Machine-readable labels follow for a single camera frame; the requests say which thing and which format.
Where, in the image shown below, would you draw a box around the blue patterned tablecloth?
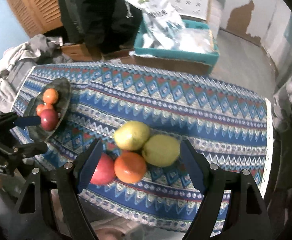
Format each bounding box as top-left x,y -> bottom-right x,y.
12,62 -> 273,232

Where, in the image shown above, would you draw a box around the grey clothes pile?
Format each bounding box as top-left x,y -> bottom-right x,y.
0,34 -> 73,113

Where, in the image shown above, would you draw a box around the grey shoe rack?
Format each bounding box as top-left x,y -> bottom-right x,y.
272,75 -> 292,132

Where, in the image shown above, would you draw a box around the yellow-green pear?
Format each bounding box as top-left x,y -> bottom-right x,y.
142,134 -> 180,167

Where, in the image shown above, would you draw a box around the teal storage box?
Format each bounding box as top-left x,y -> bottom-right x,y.
134,22 -> 220,73

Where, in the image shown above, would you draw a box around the small orange on plate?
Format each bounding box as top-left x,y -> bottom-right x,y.
36,104 -> 54,116

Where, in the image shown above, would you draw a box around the hanging dark jackets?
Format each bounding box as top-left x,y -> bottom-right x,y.
58,0 -> 142,54

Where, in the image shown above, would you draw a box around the brown cardboard box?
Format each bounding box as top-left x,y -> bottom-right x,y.
60,43 -> 134,62

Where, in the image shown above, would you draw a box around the yellow pear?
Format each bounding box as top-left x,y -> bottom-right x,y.
113,121 -> 150,151

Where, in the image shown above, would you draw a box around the dark patterned plate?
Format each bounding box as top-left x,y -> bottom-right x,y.
24,78 -> 71,142

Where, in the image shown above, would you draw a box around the white printed plastic bag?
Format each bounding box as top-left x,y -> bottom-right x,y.
117,0 -> 187,51

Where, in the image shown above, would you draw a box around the wooden louvered cabinet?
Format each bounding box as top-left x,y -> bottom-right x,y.
7,0 -> 63,37

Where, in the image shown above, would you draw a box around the dark red apple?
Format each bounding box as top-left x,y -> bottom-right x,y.
40,109 -> 59,132

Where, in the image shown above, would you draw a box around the large orange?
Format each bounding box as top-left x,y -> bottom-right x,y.
114,152 -> 147,184

